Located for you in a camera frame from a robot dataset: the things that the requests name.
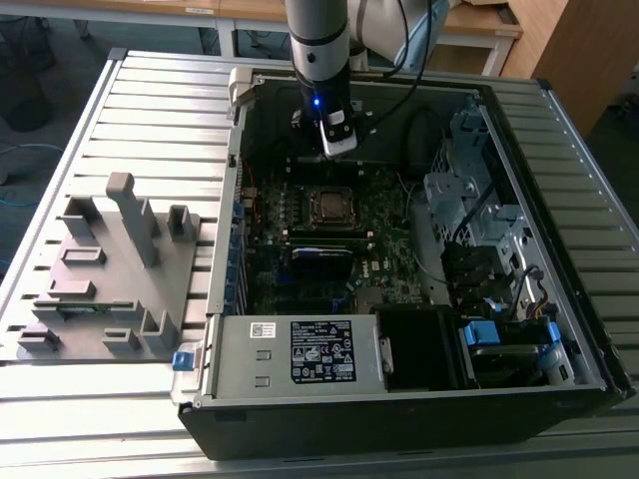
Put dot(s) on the grey power supply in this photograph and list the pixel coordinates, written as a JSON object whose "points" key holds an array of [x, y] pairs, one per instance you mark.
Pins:
{"points": [[234, 359]]}

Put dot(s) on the blue case latch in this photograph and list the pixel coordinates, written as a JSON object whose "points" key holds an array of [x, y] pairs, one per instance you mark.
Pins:
{"points": [[181, 361]]}

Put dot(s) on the silver CPU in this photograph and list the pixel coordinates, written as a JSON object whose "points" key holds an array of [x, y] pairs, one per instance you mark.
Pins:
{"points": [[333, 207]]}

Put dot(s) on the green RAM stick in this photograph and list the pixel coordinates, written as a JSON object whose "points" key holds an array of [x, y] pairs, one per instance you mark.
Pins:
{"points": [[82, 309]]}

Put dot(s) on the black hard disk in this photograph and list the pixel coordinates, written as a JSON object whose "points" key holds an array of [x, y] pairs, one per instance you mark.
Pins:
{"points": [[504, 364]]}

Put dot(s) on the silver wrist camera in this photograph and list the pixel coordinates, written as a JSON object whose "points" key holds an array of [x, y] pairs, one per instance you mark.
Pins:
{"points": [[339, 134]]}

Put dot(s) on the black office chair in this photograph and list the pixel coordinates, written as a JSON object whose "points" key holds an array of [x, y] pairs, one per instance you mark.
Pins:
{"points": [[25, 75]]}

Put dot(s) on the CPU socket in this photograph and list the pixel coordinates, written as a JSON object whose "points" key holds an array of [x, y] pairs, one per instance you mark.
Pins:
{"points": [[334, 225]]}

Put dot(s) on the blue plastic clip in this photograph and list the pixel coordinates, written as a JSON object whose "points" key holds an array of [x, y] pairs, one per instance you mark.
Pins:
{"points": [[553, 334]]}

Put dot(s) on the green motherboard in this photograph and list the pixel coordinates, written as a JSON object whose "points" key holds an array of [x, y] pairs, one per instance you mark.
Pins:
{"points": [[394, 259]]}

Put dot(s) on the black PC case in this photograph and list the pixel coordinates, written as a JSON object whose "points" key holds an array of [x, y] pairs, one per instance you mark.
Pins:
{"points": [[399, 429]]}

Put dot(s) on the chipset heatsink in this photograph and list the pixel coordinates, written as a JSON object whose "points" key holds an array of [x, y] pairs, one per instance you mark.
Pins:
{"points": [[369, 298]]}

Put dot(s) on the grey parts rack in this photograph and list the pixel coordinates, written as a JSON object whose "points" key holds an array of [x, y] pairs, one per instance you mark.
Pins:
{"points": [[125, 279]]}

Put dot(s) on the black RAM slot bank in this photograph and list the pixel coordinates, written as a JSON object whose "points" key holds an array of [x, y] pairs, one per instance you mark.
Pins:
{"points": [[327, 234]]}

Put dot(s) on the metal drive cage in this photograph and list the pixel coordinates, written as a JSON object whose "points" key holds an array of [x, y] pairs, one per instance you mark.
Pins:
{"points": [[442, 187]]}

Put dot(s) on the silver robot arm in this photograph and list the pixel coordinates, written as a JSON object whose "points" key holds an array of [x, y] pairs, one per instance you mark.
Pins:
{"points": [[319, 45]]}

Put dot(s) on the black graphics card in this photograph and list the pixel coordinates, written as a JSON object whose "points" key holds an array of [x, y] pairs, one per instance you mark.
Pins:
{"points": [[319, 269]]}

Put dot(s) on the wooden desk white frame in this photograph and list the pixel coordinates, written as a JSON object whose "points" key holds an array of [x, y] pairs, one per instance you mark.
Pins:
{"points": [[100, 7], [264, 10]]}

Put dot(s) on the wooden cabinet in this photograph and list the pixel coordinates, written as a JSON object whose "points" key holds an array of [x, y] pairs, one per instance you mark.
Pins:
{"points": [[589, 50]]}

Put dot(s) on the blue disk carrier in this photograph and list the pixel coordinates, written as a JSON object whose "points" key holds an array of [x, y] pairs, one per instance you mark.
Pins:
{"points": [[481, 333]]}

